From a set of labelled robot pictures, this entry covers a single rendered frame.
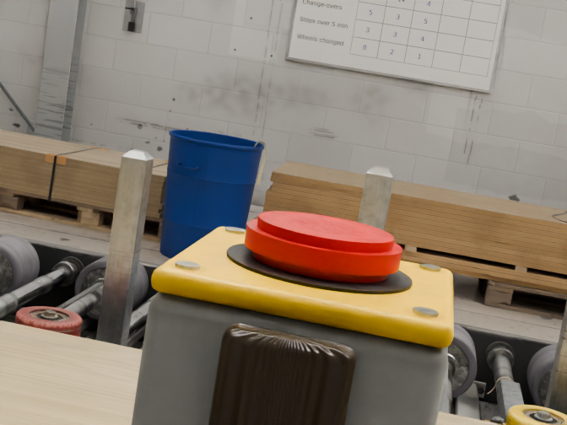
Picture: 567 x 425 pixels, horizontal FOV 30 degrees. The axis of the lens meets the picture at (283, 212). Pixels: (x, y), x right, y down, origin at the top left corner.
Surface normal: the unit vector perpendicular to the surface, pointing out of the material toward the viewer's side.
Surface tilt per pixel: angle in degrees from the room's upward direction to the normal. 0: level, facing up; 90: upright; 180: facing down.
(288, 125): 90
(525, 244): 90
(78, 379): 0
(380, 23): 90
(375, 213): 90
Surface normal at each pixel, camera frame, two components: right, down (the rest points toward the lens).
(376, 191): -0.15, 0.13
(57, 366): 0.16, -0.98
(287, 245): -0.48, 0.06
